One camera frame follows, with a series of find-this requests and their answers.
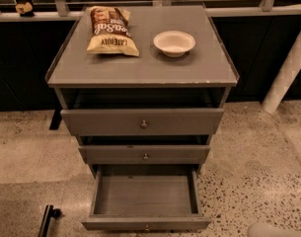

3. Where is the grey bottom drawer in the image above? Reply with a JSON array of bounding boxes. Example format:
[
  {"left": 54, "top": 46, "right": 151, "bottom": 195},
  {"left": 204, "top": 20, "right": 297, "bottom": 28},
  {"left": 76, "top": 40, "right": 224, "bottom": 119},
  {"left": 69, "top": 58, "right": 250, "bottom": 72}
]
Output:
[{"left": 82, "top": 165, "right": 210, "bottom": 231}]

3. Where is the grey drawer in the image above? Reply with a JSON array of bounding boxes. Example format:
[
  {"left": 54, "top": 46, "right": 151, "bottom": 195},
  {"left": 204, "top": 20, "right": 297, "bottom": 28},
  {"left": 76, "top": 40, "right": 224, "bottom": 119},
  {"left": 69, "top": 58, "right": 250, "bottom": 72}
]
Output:
[
  {"left": 61, "top": 109, "right": 224, "bottom": 136},
  {"left": 79, "top": 145, "right": 210, "bottom": 164},
  {"left": 82, "top": 165, "right": 210, "bottom": 231}
]

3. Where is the grey drawer cabinet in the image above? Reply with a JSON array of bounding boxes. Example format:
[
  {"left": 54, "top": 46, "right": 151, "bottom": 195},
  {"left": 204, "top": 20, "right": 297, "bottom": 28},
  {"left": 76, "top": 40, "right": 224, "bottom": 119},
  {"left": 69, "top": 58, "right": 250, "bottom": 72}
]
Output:
[{"left": 47, "top": 6, "right": 239, "bottom": 174}]

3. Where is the grey middle drawer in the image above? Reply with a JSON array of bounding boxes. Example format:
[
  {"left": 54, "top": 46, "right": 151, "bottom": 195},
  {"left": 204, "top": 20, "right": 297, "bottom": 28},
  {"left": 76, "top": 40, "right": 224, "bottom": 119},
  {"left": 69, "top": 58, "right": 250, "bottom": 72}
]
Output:
[{"left": 79, "top": 145, "right": 210, "bottom": 164}]

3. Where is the grey top drawer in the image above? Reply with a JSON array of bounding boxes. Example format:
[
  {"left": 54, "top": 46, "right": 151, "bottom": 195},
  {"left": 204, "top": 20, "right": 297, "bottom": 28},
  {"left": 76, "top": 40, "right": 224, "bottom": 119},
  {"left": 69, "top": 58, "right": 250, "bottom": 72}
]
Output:
[{"left": 61, "top": 109, "right": 224, "bottom": 136}]

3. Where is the white paper bowl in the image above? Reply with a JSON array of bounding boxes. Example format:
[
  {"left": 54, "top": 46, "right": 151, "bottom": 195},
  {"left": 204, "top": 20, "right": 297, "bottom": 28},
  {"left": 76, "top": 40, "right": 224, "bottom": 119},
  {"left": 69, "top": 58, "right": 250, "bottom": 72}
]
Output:
[{"left": 153, "top": 31, "right": 195, "bottom": 57}]

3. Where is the brown chip bag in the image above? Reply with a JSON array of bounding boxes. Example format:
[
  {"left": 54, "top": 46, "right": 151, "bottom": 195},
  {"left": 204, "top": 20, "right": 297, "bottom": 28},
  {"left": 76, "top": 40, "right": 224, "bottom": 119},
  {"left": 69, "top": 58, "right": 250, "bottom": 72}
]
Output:
[{"left": 87, "top": 6, "right": 139, "bottom": 56}]

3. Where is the grey metal railing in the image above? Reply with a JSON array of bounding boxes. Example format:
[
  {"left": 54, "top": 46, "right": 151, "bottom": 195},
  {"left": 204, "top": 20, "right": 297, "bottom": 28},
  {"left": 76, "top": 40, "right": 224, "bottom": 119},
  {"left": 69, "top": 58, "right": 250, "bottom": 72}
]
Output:
[{"left": 0, "top": 0, "right": 301, "bottom": 24}]

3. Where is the black bar on floor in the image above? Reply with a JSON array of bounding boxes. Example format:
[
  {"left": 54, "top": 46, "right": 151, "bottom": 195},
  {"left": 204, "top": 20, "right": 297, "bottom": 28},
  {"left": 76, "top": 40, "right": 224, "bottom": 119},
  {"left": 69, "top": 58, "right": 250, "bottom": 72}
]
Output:
[{"left": 38, "top": 204, "right": 62, "bottom": 237}]

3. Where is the small yellow black object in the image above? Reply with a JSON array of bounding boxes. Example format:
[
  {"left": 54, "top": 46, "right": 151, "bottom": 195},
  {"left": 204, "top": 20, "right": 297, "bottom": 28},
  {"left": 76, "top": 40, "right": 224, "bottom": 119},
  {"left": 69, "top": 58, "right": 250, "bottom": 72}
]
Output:
[{"left": 15, "top": 1, "right": 34, "bottom": 17}]

